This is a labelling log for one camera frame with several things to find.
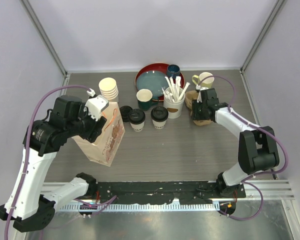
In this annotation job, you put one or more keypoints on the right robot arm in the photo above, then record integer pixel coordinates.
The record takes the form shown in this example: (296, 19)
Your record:
(257, 150)

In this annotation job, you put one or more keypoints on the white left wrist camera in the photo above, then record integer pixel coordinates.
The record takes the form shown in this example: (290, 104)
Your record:
(95, 105)

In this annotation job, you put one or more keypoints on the light green ceramic mug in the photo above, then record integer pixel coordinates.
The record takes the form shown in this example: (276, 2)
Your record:
(205, 79)

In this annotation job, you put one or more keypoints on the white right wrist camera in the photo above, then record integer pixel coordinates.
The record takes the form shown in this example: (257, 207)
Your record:
(198, 89)

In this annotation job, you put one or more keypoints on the aluminium frame rail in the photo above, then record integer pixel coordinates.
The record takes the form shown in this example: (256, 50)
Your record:
(256, 190)

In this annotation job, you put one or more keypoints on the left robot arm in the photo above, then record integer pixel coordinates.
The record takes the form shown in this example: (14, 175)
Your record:
(27, 207)

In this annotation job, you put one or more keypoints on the brown cardboard cup carrier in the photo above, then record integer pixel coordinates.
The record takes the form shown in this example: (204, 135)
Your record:
(189, 97)

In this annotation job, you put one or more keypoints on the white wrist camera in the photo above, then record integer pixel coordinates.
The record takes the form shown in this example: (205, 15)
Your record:
(198, 89)
(95, 105)

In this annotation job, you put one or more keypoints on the black cup lid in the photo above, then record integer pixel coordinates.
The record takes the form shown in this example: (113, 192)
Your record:
(159, 114)
(136, 116)

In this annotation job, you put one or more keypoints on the blue ceramic plate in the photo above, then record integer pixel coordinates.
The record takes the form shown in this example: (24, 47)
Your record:
(153, 80)

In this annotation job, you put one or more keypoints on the white straw holder tin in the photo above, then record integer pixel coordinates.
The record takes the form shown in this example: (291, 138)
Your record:
(174, 108)

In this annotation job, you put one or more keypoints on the stack of white paper cups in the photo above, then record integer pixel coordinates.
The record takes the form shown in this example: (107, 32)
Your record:
(109, 90)

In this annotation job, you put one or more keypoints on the dark blue ceramic cup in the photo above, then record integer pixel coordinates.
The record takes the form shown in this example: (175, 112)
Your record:
(173, 71)

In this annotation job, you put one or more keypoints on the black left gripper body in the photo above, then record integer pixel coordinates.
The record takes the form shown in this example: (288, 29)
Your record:
(85, 126)

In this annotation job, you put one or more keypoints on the white paper cup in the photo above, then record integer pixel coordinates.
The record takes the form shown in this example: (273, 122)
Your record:
(137, 127)
(159, 124)

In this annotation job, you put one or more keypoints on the dark green ceramic mug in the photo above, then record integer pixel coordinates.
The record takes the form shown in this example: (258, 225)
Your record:
(146, 99)

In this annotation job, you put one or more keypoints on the brown paper takeout bag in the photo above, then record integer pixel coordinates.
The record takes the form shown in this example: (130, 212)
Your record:
(105, 147)

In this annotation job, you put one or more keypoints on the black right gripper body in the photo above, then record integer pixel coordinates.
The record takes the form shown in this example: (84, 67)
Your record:
(198, 111)

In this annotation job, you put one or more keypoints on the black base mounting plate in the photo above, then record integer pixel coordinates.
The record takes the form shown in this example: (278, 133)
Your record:
(163, 192)

